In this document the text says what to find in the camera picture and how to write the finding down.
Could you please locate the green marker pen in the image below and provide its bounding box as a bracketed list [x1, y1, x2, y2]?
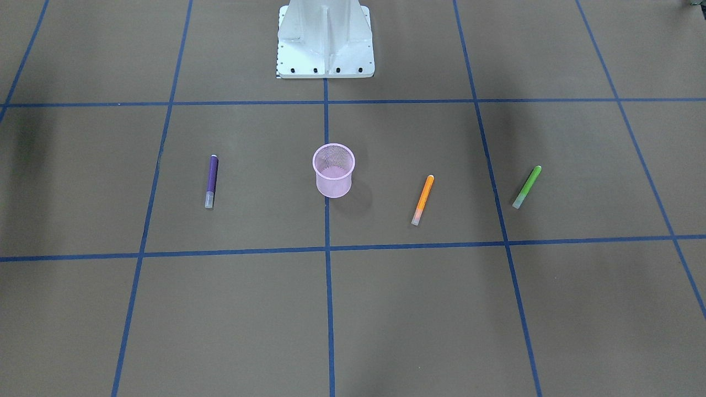
[512, 165, 543, 209]

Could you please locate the orange marker pen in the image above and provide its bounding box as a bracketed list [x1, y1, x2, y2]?
[411, 174, 435, 226]

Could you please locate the purple marker pen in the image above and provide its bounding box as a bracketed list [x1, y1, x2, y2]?
[204, 154, 219, 209]

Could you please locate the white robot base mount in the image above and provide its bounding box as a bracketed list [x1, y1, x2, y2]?
[276, 1, 376, 79]

